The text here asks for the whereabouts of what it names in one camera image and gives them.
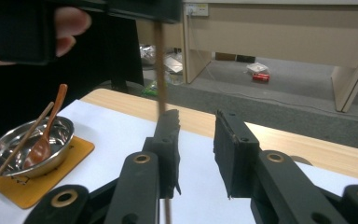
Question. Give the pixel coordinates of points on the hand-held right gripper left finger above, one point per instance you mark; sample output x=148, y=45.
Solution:
x=167, y=140

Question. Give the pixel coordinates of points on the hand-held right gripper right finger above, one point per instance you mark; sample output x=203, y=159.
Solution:
x=236, y=155

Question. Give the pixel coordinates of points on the thin brown wooden chopstick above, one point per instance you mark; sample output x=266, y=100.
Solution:
x=160, y=62
x=18, y=146

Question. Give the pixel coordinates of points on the wooden cut-out coaster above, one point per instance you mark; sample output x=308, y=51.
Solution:
x=74, y=149

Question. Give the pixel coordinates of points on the stainless steel bowl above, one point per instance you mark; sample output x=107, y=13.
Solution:
x=59, y=146

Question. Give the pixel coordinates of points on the reddish brown wooden spoon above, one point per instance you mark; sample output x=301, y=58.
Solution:
x=38, y=152

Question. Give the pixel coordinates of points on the clear plastic bag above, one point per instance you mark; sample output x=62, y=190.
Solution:
x=147, y=51

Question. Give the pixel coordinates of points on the white paper table mat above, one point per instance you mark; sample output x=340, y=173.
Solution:
x=195, y=174

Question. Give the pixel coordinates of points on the green wet wipes pack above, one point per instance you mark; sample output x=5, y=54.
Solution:
x=150, y=90

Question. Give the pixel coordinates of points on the white socket with yellow label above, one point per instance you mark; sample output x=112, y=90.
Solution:
x=195, y=10

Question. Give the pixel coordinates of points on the grey metal sheet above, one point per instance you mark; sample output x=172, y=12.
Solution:
x=173, y=64

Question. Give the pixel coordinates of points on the black curtain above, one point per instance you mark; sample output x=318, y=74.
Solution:
x=99, y=62

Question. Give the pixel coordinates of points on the red drink can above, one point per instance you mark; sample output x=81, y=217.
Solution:
x=261, y=77

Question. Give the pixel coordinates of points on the brown cardboard box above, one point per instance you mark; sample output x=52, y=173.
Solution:
x=225, y=56

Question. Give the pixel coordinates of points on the black box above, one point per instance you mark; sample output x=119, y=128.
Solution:
x=245, y=58

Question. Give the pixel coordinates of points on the beige wooden desk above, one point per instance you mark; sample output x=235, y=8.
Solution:
x=276, y=34

